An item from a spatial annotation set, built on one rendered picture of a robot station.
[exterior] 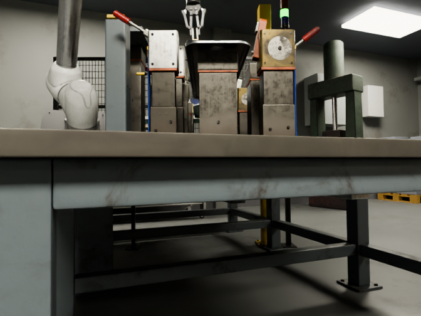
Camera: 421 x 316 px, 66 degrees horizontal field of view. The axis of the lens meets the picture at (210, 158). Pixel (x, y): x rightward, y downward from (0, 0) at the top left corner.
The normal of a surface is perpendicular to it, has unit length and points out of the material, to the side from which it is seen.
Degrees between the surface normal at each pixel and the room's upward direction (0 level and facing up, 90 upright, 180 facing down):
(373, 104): 90
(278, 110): 90
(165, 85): 90
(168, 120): 90
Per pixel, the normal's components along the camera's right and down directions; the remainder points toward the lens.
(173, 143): 0.35, -0.03
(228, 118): 0.02, -0.03
